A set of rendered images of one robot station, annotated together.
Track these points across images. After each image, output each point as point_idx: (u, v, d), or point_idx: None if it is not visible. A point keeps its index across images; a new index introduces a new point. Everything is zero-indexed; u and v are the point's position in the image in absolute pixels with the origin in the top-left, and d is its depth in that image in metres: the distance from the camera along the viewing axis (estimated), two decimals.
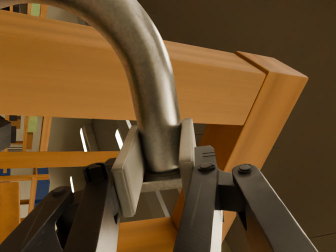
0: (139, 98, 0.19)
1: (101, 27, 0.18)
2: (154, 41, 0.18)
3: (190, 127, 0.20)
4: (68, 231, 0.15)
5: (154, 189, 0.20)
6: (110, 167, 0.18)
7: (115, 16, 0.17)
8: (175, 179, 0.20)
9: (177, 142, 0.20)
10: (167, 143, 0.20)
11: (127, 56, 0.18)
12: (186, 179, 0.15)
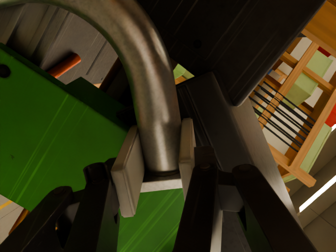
0: (139, 98, 0.19)
1: (102, 27, 0.18)
2: (154, 40, 0.18)
3: (190, 127, 0.20)
4: (68, 231, 0.15)
5: (153, 189, 0.20)
6: (110, 167, 0.18)
7: (115, 16, 0.17)
8: (175, 179, 0.20)
9: (177, 142, 0.20)
10: (167, 142, 0.20)
11: (127, 56, 0.18)
12: (186, 179, 0.15)
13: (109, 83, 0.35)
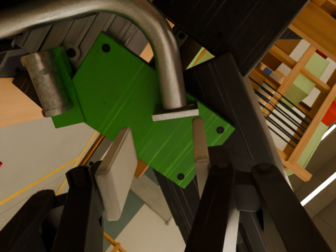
0: (160, 64, 0.34)
1: (141, 25, 0.33)
2: (169, 32, 0.33)
3: (202, 127, 0.19)
4: (50, 234, 0.15)
5: (168, 118, 0.35)
6: (97, 170, 0.18)
7: (148, 19, 0.32)
8: (180, 111, 0.35)
9: (181, 91, 0.35)
10: (176, 90, 0.35)
11: (154, 40, 0.33)
12: (202, 179, 0.15)
13: (154, 63, 0.50)
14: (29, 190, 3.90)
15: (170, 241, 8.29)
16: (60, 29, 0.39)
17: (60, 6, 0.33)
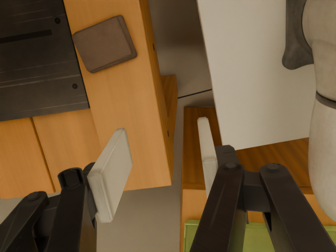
0: None
1: None
2: None
3: (208, 126, 0.19)
4: (42, 236, 0.15)
5: None
6: (90, 171, 0.18)
7: None
8: None
9: None
10: None
11: None
12: (209, 179, 0.15)
13: None
14: None
15: None
16: None
17: None
